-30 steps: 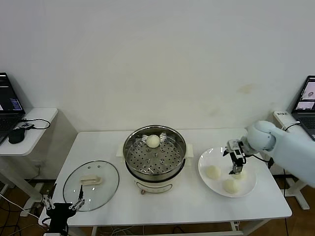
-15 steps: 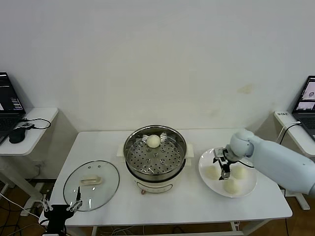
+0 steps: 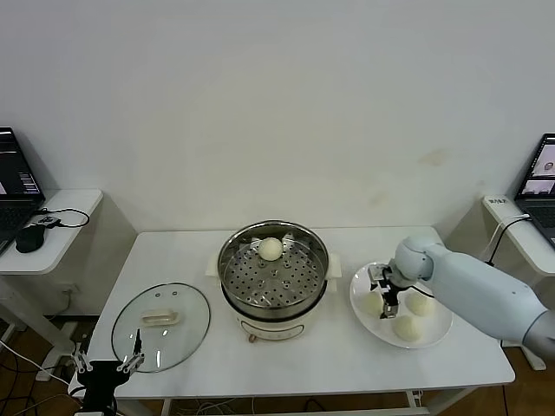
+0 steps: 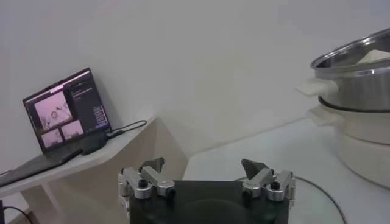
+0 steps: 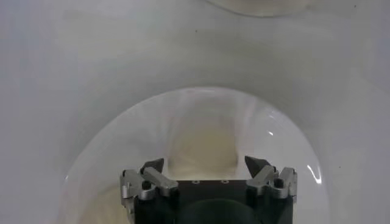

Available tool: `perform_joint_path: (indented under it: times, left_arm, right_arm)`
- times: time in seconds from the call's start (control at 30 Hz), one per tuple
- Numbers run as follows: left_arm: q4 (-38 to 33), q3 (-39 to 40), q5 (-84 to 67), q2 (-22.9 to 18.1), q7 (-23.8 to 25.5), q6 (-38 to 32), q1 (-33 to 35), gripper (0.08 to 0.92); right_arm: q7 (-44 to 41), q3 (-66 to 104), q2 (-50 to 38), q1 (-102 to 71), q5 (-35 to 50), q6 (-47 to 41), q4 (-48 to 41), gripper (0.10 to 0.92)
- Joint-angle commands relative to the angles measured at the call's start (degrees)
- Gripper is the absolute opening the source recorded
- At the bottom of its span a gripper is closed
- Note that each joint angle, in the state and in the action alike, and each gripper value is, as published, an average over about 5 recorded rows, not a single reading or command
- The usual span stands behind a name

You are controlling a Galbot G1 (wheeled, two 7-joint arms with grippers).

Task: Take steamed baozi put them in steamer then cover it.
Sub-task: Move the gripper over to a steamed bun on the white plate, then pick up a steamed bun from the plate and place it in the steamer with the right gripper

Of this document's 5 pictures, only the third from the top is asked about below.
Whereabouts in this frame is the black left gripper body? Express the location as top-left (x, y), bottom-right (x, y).
top-left (77, 360), bottom-right (131, 416)

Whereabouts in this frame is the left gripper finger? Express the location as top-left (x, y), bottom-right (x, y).
top-left (70, 343), bottom-right (94, 374)
top-left (115, 328), bottom-right (147, 374)

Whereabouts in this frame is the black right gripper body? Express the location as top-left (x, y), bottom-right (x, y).
top-left (381, 267), bottom-right (407, 307)

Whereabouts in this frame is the white steamed baozi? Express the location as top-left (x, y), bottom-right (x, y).
top-left (405, 293), bottom-right (436, 317)
top-left (392, 315), bottom-right (425, 347)
top-left (258, 237), bottom-right (283, 263)
top-left (362, 293), bottom-right (385, 317)

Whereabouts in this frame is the round glass pot lid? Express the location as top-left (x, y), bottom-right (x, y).
top-left (110, 282), bottom-right (212, 374)

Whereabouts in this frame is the perforated steel steamer basket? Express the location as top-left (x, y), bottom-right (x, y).
top-left (206, 220), bottom-right (343, 305)

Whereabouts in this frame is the round white plate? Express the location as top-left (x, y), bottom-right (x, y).
top-left (349, 259), bottom-right (454, 349)

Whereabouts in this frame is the white electric cooking pot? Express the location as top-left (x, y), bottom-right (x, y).
top-left (219, 276), bottom-right (340, 346)

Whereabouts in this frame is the white side table with mouse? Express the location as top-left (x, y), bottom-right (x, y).
top-left (0, 189), bottom-right (105, 361)

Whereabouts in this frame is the black computer mouse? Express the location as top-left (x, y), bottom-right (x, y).
top-left (15, 224), bottom-right (46, 254)

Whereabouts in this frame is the white side table with label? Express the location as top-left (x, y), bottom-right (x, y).
top-left (483, 194), bottom-right (555, 372)

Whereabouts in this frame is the black laptop with dark screen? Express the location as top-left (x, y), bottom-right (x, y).
top-left (0, 127), bottom-right (47, 257)

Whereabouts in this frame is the grey laptop with pink screen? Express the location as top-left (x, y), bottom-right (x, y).
top-left (514, 133), bottom-right (555, 250)

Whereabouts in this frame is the black cable with inline adapter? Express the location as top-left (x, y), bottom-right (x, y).
top-left (484, 215), bottom-right (533, 266)

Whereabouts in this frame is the white flat cable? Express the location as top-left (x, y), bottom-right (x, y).
top-left (485, 213), bottom-right (530, 261)

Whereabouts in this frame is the black looped cable with dongle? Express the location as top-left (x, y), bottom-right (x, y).
top-left (34, 206), bottom-right (91, 229)

